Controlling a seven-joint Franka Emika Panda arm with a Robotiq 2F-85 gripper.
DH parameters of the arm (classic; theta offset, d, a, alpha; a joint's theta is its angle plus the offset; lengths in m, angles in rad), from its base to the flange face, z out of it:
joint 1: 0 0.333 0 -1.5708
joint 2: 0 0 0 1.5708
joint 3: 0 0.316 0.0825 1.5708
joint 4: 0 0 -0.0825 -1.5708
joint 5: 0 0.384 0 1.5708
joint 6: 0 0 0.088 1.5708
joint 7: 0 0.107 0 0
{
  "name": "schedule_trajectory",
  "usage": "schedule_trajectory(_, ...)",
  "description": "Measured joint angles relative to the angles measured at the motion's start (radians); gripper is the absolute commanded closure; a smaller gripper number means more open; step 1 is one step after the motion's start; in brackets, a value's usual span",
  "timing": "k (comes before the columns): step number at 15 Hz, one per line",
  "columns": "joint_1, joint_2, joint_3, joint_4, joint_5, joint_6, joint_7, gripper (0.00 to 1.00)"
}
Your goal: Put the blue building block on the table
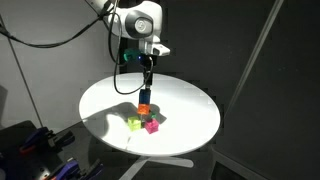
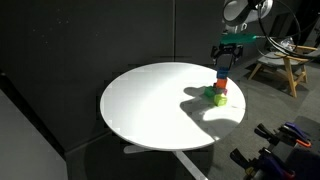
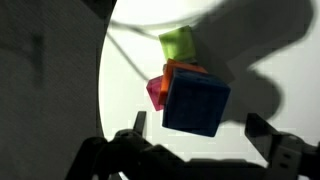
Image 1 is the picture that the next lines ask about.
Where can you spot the white table base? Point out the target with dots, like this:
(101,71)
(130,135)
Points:
(142,160)

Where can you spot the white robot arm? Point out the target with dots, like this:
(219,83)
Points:
(143,23)

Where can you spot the diagonal metal pole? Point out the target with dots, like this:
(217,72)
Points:
(255,52)

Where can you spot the orange building block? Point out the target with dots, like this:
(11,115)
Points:
(143,109)

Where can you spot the perforated metal plate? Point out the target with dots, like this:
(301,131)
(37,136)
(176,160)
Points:
(15,165)

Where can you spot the yellow-green building block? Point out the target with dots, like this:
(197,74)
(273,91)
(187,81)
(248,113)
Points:
(134,123)

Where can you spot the blue building block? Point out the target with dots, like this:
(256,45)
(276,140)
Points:
(144,96)

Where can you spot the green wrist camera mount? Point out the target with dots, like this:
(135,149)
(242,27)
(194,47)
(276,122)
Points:
(131,54)

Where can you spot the thin wall rod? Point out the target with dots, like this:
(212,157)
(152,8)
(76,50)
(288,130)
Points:
(20,69)

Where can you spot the grey building block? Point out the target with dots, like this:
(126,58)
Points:
(145,119)

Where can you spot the green building block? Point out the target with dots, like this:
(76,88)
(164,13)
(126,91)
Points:
(153,115)

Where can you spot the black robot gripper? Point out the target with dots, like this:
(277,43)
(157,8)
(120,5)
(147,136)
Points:
(148,62)

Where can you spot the purple orange clamp upper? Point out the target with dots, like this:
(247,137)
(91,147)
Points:
(44,139)

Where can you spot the pink building block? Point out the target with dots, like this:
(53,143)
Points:
(151,126)

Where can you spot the purple clamp lower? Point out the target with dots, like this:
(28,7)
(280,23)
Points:
(71,171)

